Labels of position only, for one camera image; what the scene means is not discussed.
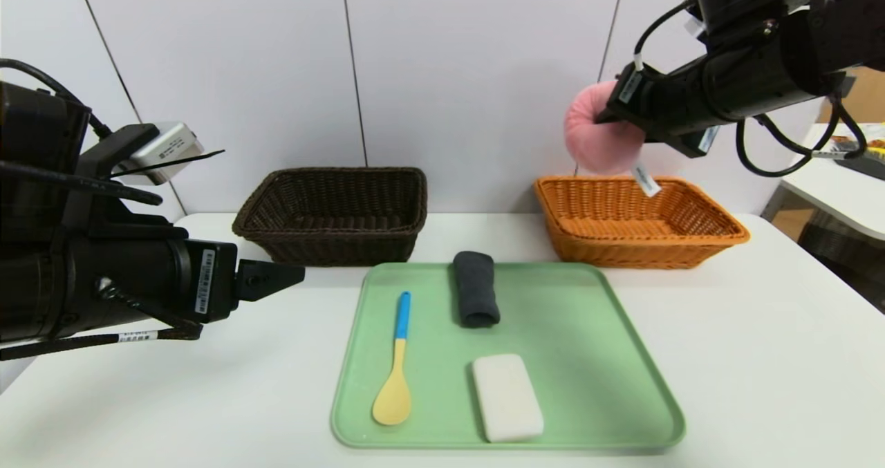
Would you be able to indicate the black snack tray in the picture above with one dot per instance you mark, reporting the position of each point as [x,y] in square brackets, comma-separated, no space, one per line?
[868,165]

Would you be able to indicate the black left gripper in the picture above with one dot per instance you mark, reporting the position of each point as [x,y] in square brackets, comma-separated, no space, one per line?
[211,280]

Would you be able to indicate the light wooden shelf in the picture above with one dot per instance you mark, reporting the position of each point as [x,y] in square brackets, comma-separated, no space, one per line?
[864,98]

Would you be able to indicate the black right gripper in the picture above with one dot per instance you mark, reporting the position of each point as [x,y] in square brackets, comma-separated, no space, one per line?
[630,93]

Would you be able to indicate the dark brown wicker basket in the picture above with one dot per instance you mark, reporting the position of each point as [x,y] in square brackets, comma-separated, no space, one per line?
[332,212]

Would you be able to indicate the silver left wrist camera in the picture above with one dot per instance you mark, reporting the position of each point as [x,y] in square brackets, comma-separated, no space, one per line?
[162,150]

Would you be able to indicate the dark grey towel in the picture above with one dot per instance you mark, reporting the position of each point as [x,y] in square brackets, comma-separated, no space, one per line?
[476,288]

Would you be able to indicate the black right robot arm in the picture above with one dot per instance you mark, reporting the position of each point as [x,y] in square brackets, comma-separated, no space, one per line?
[760,74]

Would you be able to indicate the light green plastic tray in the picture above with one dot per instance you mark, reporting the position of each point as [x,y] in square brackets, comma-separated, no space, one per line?
[553,371]

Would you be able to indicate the white side table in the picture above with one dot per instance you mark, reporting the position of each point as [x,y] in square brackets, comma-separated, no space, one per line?
[843,202]

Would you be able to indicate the white rectangular sponge block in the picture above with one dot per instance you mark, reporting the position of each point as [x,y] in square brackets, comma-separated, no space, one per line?
[508,399]

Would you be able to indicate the blue and yellow spoon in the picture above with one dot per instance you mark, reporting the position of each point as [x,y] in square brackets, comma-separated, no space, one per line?
[393,402]

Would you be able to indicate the pink plush peach toy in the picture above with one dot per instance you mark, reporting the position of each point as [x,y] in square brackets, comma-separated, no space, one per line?
[598,136]

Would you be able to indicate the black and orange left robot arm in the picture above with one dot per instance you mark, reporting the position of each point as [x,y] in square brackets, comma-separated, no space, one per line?
[83,274]

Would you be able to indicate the colourful snack packet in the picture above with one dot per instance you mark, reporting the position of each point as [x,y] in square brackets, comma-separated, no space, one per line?
[874,143]

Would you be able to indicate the orange wicker basket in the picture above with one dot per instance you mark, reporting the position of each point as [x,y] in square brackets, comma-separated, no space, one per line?
[643,226]

